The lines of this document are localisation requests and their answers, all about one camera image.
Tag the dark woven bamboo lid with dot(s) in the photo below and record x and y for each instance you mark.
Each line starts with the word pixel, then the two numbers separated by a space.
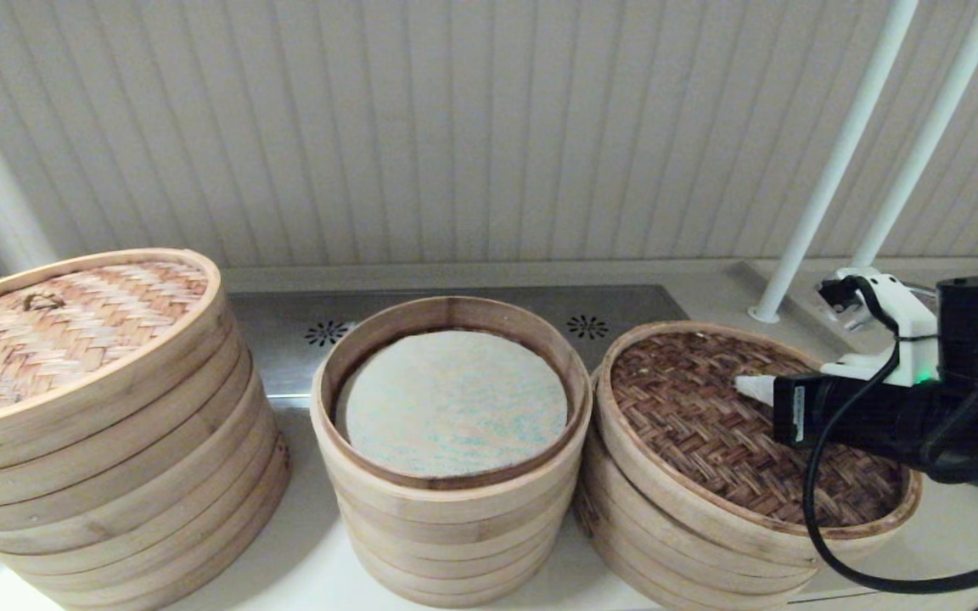
pixel 693 424

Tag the stainless steel vent plate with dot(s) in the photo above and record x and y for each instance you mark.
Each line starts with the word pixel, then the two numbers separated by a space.
pixel 285 339

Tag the large bamboo steamer stack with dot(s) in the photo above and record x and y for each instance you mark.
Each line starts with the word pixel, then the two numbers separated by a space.
pixel 115 526

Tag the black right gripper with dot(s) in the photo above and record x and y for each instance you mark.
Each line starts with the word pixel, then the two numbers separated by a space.
pixel 871 420

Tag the light woven bamboo steamer lid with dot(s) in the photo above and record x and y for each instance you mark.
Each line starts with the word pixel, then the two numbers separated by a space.
pixel 56 331

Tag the white steamer liner cloth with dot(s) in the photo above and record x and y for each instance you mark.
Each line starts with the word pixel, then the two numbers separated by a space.
pixel 455 399

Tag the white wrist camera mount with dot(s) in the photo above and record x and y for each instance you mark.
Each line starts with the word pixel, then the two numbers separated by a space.
pixel 905 327

